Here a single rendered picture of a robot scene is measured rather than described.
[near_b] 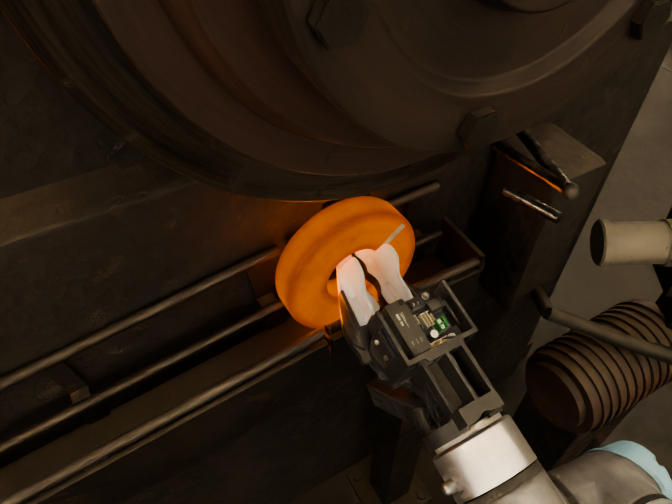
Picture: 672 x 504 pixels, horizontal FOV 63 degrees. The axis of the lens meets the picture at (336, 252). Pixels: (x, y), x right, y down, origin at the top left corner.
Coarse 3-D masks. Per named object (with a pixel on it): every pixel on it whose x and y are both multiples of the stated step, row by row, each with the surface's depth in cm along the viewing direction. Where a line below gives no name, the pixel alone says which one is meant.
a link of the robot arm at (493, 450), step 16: (496, 416) 44; (480, 432) 42; (496, 432) 42; (512, 432) 43; (448, 448) 44; (464, 448) 42; (480, 448) 42; (496, 448) 42; (512, 448) 42; (528, 448) 43; (448, 464) 43; (464, 464) 42; (480, 464) 42; (496, 464) 41; (512, 464) 41; (528, 464) 42; (448, 480) 44; (464, 480) 42; (480, 480) 41; (496, 480) 41; (464, 496) 42
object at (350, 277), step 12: (348, 264) 51; (348, 276) 52; (360, 276) 49; (348, 288) 52; (360, 288) 50; (348, 300) 52; (360, 300) 51; (372, 300) 52; (360, 312) 51; (372, 312) 49; (360, 324) 51
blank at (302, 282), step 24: (336, 216) 51; (360, 216) 51; (384, 216) 52; (312, 240) 50; (336, 240) 51; (360, 240) 53; (384, 240) 55; (408, 240) 57; (288, 264) 52; (312, 264) 51; (336, 264) 53; (408, 264) 60; (288, 288) 52; (312, 288) 53; (336, 288) 58; (312, 312) 56; (336, 312) 58
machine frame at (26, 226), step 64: (0, 64) 38; (640, 64) 69; (0, 128) 41; (64, 128) 43; (576, 128) 71; (0, 192) 44; (64, 192) 45; (128, 192) 45; (192, 192) 47; (384, 192) 60; (448, 192) 66; (0, 256) 42; (64, 256) 45; (128, 256) 48; (192, 256) 52; (0, 320) 46; (64, 320) 49; (192, 320) 58; (512, 320) 107; (256, 448) 87; (320, 448) 101
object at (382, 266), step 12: (360, 252) 54; (372, 252) 55; (384, 252) 51; (360, 264) 55; (372, 264) 54; (384, 264) 52; (396, 264) 50; (372, 276) 53; (384, 276) 53; (396, 276) 51; (384, 288) 53; (396, 288) 52; (408, 288) 51; (384, 300) 52; (396, 300) 52
